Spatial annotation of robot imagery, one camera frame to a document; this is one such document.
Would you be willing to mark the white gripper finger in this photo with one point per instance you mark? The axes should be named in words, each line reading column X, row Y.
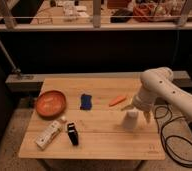
column 128, row 107
column 147, row 116

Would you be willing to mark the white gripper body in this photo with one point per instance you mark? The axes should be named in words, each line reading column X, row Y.
column 143, row 103

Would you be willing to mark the white ceramic cup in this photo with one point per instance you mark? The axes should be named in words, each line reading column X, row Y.
column 130, row 119

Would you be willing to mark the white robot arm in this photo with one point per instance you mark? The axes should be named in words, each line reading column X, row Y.
column 158, row 82

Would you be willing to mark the black eraser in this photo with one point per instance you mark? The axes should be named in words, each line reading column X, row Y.
column 72, row 133

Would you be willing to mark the orange carrot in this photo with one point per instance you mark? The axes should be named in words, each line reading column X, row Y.
column 117, row 100

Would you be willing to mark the wooden table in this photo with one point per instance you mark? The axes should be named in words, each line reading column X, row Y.
column 101, row 135

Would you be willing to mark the blue cloth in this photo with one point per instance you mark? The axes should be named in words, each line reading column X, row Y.
column 86, row 103

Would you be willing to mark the orange bowl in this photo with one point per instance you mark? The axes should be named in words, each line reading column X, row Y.
column 50, row 104

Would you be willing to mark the metal diagonal pole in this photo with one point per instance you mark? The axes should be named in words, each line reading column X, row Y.
column 16, row 70

